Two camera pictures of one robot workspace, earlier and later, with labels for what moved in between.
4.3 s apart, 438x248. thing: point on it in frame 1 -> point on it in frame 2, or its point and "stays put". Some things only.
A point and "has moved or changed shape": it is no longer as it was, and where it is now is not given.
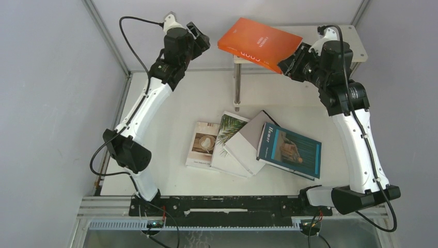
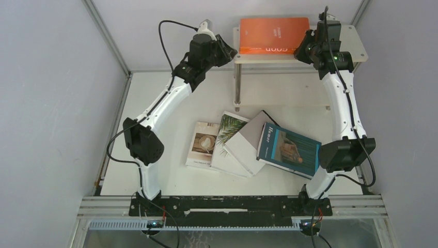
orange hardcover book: (260, 44) has moved or changed shape
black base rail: (225, 211) stays put
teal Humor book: (289, 151) stays put
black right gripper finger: (287, 64) -> (309, 39)
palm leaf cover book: (231, 124) stays put
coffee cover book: (202, 144) stays put
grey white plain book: (245, 145) stays put
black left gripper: (202, 42) -> (228, 53)
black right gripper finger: (288, 67) -> (300, 53)
